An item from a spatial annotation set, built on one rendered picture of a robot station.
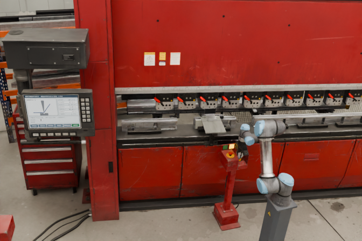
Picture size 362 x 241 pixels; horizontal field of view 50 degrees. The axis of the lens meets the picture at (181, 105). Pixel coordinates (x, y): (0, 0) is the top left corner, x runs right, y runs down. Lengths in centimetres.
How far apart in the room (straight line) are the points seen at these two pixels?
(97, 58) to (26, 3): 421
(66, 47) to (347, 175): 309
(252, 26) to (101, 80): 129
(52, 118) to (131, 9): 100
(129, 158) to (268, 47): 156
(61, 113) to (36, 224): 155
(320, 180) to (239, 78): 150
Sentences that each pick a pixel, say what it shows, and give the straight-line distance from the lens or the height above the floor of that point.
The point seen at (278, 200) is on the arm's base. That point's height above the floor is 82.
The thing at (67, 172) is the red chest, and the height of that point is 33.
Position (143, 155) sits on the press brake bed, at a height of 69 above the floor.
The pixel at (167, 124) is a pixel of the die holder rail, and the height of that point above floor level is 93.
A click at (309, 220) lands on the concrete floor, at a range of 418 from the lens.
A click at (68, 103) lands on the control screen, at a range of 268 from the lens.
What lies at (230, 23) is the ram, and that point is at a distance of 317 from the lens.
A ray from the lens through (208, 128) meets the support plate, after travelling 336.
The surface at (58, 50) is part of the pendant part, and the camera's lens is 255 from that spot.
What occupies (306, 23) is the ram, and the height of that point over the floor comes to 188.
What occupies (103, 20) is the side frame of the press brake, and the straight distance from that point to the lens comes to 283.
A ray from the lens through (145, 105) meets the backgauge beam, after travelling 368.
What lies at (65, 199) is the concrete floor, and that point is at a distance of 417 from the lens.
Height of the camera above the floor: 282
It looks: 30 degrees down
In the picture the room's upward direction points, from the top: 3 degrees clockwise
